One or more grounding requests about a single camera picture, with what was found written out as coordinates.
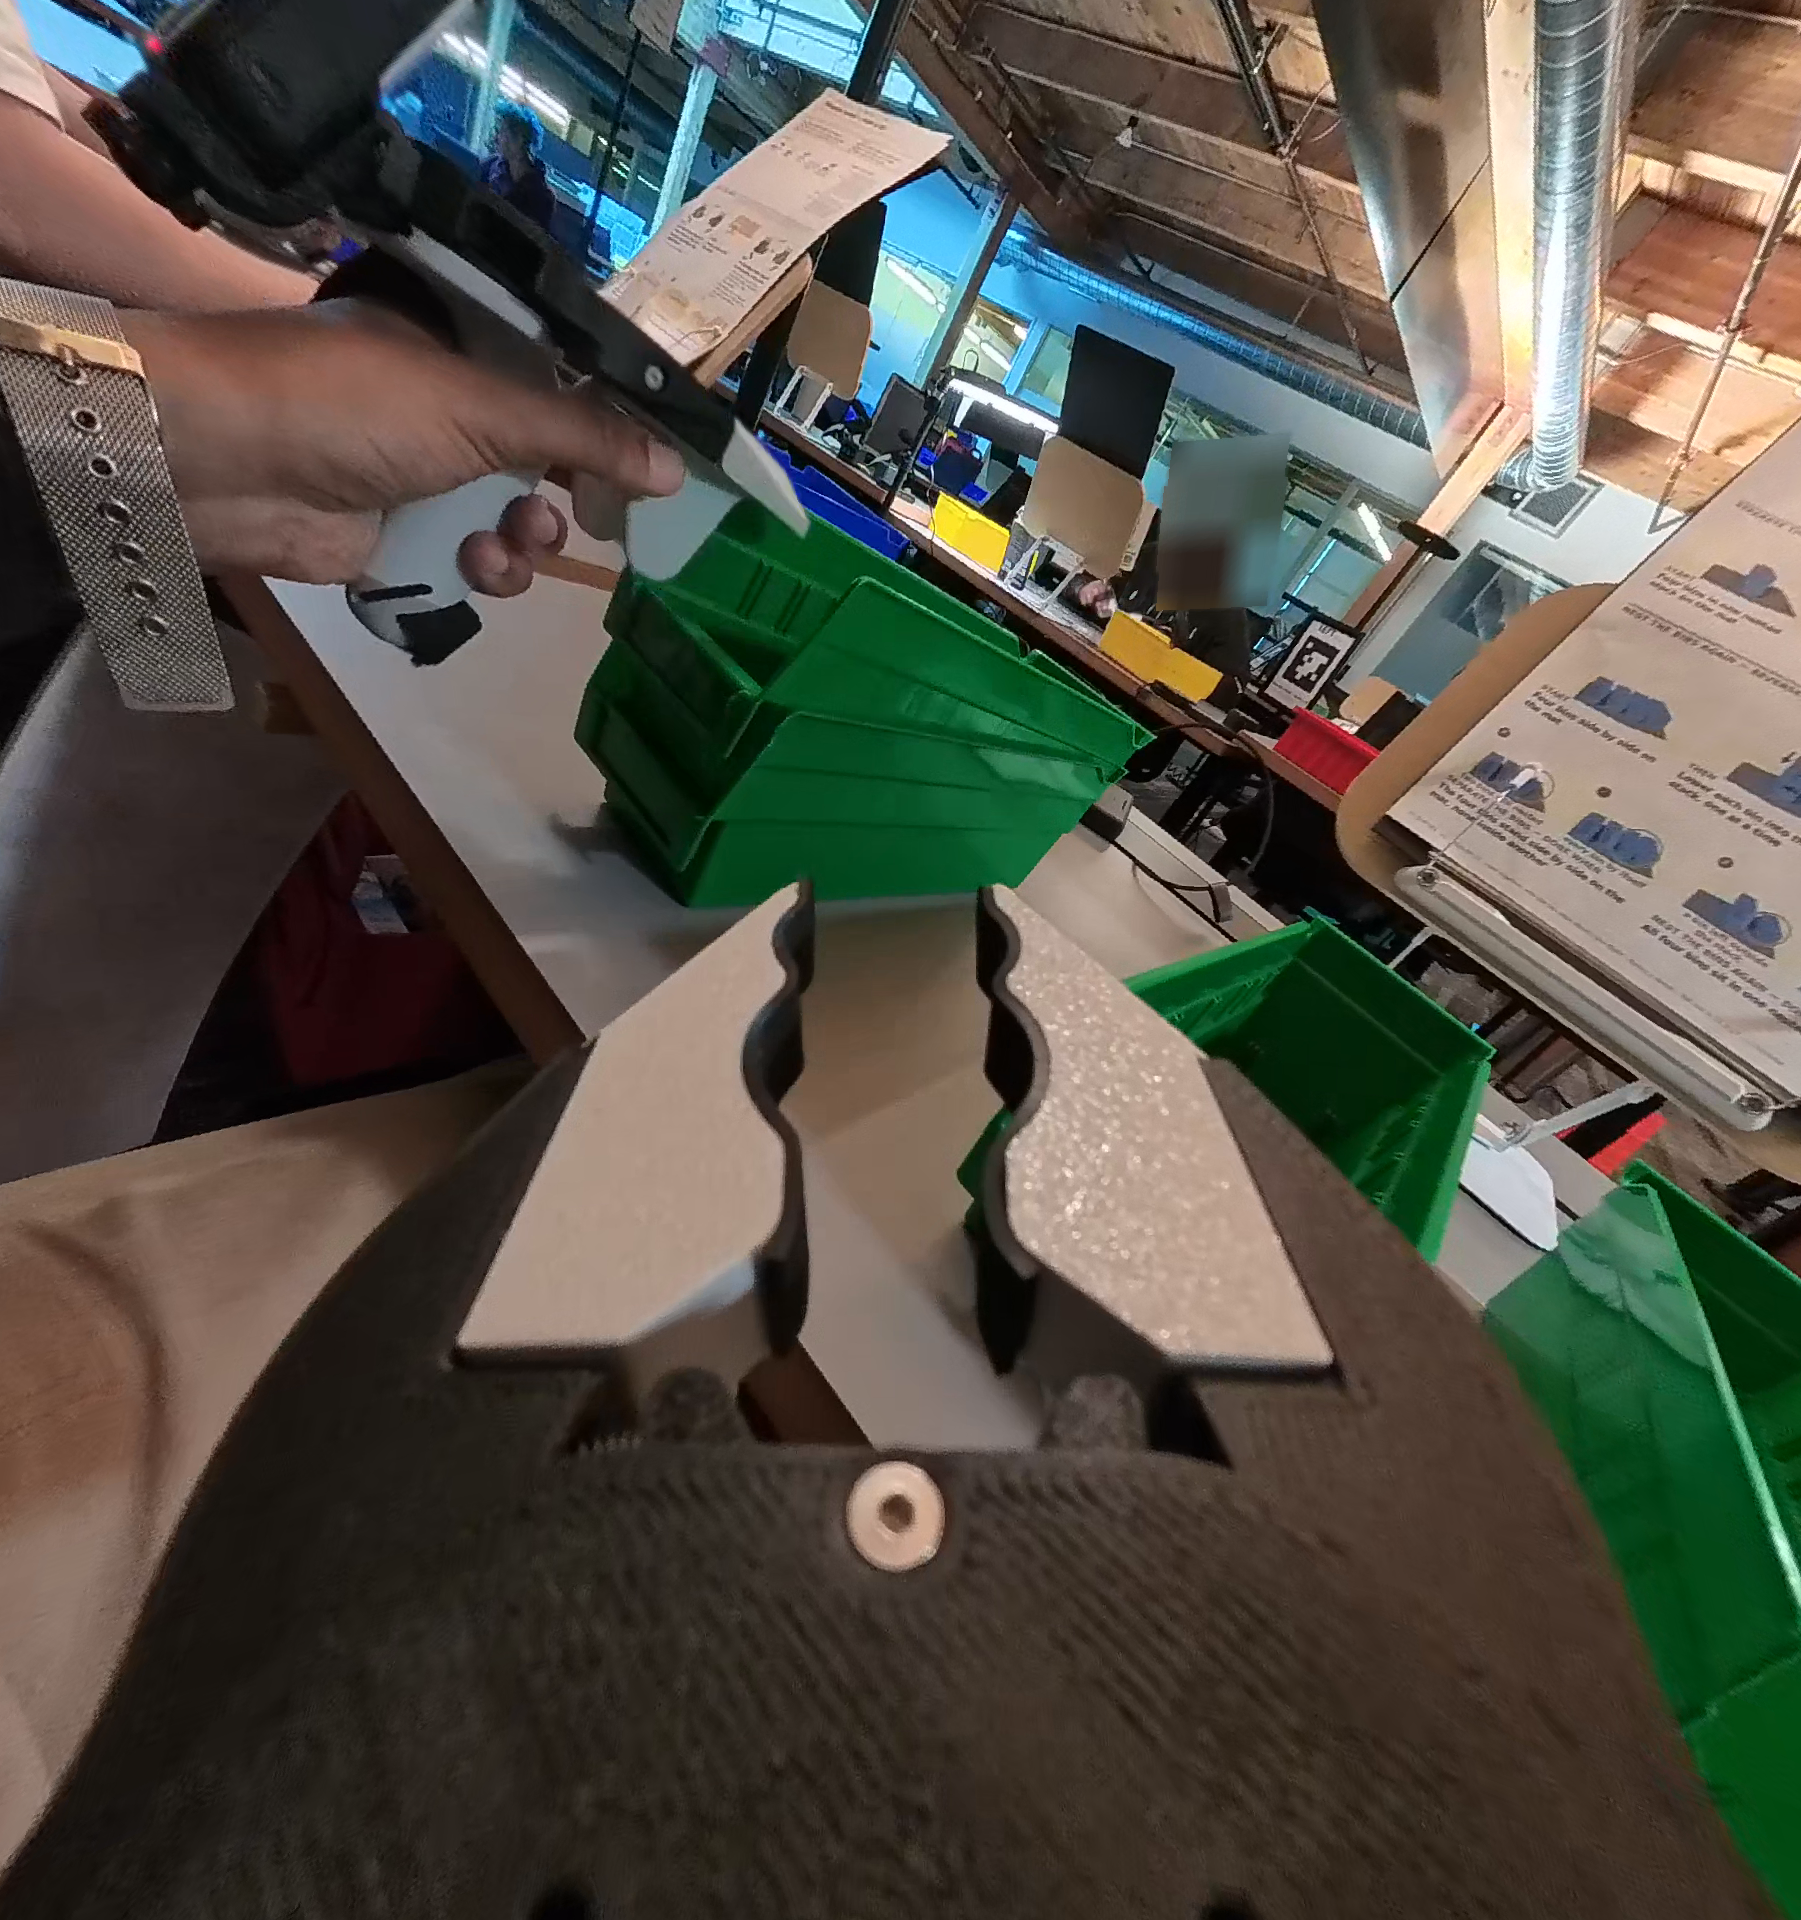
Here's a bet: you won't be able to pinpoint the grey desk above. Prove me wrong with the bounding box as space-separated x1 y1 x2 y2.
217 562 1623 1449

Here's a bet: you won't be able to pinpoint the black and beige holder board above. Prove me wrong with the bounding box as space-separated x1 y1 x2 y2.
788 200 890 403
1017 322 1176 580

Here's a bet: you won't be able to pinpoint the person's left forearm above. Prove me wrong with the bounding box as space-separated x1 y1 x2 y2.
0 61 325 324

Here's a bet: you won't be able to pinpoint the yellow plastic bin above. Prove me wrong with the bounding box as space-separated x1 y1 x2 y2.
1099 606 1226 705
930 492 1016 575

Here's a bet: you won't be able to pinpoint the person's left hand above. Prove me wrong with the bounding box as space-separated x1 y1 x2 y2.
136 298 692 603

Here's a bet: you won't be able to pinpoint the red plastic bin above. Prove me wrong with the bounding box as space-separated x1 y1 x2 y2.
1272 708 1385 798

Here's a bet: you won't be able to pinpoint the rectangular metal duct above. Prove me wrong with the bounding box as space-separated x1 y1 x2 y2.
1312 0 1536 441

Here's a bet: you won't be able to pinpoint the blue plastic bin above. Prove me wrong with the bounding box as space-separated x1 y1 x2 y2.
763 447 921 564

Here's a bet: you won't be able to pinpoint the tan instruction sheet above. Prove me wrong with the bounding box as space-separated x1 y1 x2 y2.
604 88 954 365

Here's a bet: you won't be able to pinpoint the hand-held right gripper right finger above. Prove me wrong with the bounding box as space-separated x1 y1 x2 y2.
974 880 1339 1386

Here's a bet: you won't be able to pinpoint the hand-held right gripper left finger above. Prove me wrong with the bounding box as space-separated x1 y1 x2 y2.
453 879 819 1374

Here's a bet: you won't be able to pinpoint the white holder stand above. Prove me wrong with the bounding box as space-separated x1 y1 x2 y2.
1454 1072 1665 1251

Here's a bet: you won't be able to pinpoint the silver clip bar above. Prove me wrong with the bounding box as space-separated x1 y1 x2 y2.
1399 862 1784 1130

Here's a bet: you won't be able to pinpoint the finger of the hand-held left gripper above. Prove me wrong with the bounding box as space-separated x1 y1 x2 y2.
693 423 815 538
621 479 741 585

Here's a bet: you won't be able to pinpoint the round silver ventilation duct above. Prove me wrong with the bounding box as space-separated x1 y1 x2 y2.
1500 0 1635 497

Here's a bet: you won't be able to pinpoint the dark red bag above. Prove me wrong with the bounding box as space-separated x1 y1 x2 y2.
256 795 497 1083

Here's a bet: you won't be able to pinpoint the printed instruction sheet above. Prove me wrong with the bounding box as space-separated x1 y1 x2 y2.
1388 368 1801 1103

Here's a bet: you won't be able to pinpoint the printed marker sign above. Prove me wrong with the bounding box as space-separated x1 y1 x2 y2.
1260 613 1366 710

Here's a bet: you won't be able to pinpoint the metal mesh wrist strap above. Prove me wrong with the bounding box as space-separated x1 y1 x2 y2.
0 274 236 717

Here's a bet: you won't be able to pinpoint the person's beige trousers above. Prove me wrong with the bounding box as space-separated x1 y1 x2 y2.
0 1050 572 1920

